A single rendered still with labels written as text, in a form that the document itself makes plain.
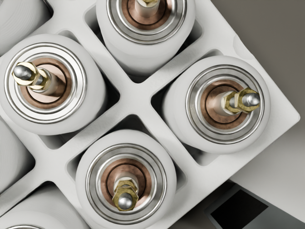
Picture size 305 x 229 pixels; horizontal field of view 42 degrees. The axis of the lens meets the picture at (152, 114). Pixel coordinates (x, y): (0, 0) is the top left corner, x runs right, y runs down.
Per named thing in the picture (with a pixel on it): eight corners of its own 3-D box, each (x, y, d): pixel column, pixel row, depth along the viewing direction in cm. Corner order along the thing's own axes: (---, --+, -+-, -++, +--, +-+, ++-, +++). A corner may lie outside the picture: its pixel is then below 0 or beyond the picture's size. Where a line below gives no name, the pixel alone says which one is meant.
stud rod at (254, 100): (220, 106, 36) (244, 102, 29) (225, 96, 36) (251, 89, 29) (230, 111, 36) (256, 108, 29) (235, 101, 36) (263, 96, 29)
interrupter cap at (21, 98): (6, 125, 37) (3, 125, 36) (5, 43, 37) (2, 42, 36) (88, 123, 37) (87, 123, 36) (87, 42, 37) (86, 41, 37)
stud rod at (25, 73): (37, 87, 35) (12, 78, 28) (37, 76, 35) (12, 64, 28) (48, 87, 35) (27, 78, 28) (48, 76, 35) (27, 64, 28)
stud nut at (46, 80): (27, 90, 34) (24, 89, 33) (27, 70, 34) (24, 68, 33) (51, 90, 34) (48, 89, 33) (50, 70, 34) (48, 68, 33)
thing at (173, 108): (146, 123, 55) (155, 124, 37) (180, 63, 56) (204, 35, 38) (207, 156, 56) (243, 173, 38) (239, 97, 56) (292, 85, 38)
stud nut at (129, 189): (137, 185, 30) (137, 186, 29) (139, 207, 30) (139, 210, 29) (111, 187, 30) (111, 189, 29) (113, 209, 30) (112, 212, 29)
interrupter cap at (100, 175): (163, 139, 38) (164, 140, 37) (169, 220, 37) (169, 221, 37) (82, 145, 37) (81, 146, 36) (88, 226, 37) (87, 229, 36)
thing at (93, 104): (38, 131, 54) (-7, 136, 36) (37, 61, 55) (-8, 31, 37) (109, 130, 55) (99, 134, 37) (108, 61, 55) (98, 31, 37)
